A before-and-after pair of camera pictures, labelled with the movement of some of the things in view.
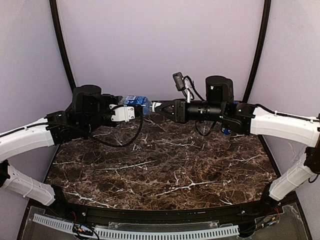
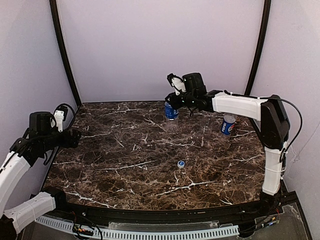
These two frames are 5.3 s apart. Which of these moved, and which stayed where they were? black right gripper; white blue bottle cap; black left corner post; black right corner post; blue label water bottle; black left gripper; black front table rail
Moved: blue label water bottle; white blue bottle cap; black right gripper; black left gripper
Stayed: black front table rail; black right corner post; black left corner post
